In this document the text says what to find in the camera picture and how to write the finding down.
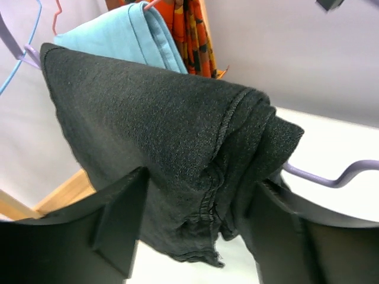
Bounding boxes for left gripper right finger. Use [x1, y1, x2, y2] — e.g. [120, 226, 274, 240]
[236, 174, 378, 283]

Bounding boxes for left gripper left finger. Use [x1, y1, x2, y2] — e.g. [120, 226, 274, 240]
[1, 167, 149, 284]

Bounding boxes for black trousers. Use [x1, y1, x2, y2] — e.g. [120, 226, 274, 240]
[40, 43, 304, 267]

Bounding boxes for lilac hanger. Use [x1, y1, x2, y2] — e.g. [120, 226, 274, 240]
[0, 10, 379, 189]

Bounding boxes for light blue trousers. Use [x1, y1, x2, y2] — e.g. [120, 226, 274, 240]
[54, 1, 188, 74]

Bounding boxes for pink hanger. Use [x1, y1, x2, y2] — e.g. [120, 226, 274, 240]
[52, 0, 158, 36]

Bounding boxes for light blue hanger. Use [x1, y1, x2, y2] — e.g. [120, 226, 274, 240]
[1, 0, 43, 94]

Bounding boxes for orange patterned trousers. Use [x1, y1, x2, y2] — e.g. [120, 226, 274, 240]
[105, 0, 220, 79]

